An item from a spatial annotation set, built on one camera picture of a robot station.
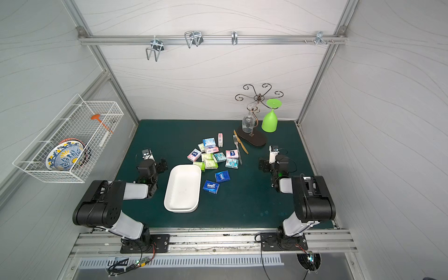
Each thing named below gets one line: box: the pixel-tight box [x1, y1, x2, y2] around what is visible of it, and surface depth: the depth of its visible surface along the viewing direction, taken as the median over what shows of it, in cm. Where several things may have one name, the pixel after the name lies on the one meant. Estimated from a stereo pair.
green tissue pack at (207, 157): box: [201, 152, 215, 162], surface depth 101 cm
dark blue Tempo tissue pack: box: [202, 179, 220, 195], surface depth 90 cm
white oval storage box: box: [163, 164, 202, 213], surface depth 92 cm
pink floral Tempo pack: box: [186, 148, 202, 162], surface depth 103 cm
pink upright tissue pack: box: [218, 133, 223, 148], surface depth 109 cm
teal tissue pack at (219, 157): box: [211, 152, 227, 163], surface depth 100 cm
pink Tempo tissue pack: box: [225, 149, 240, 160], surface depth 103 cm
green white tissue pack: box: [205, 159, 219, 170], surface depth 98 cm
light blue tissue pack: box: [202, 137, 217, 148], surface depth 106 cm
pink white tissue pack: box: [204, 145, 220, 154], surface depth 103 cm
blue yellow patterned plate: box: [45, 140, 84, 172], surface depth 63 cm
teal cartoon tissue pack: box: [225, 158, 240, 170], surface depth 100 cm
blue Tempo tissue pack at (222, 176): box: [214, 170, 231, 183], surface depth 94 cm
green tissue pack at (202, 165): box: [192, 161, 206, 173], surface depth 98 cm
